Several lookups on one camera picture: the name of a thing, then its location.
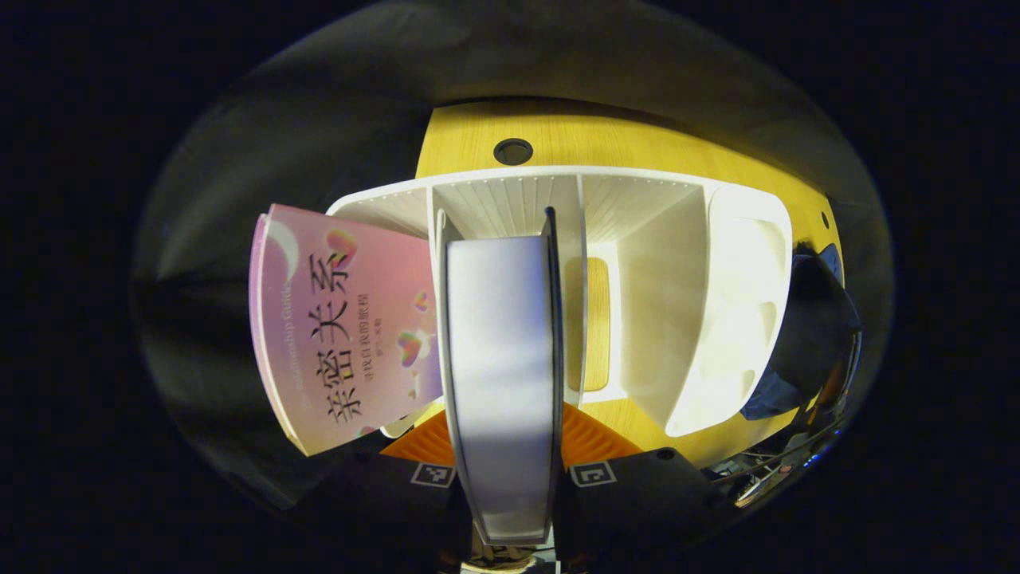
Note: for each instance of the white bookshelf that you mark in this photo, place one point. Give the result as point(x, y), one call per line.
point(661, 303)

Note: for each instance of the pink cover book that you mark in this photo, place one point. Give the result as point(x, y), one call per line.
point(343, 335)

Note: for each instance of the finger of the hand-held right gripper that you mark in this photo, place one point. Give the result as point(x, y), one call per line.
point(834, 387)

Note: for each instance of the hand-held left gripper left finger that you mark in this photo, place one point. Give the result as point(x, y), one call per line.
point(382, 502)

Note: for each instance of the dark cover book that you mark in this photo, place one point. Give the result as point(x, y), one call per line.
point(502, 359)

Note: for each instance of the black backdrop cloth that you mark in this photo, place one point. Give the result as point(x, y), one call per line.
point(319, 119)

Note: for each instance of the round black desk hole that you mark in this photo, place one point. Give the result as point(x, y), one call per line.
point(825, 220)
point(512, 151)

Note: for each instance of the blue schoolbag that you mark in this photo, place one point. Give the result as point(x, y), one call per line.
point(805, 335)

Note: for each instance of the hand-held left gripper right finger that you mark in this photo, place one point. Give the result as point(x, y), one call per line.
point(637, 510)

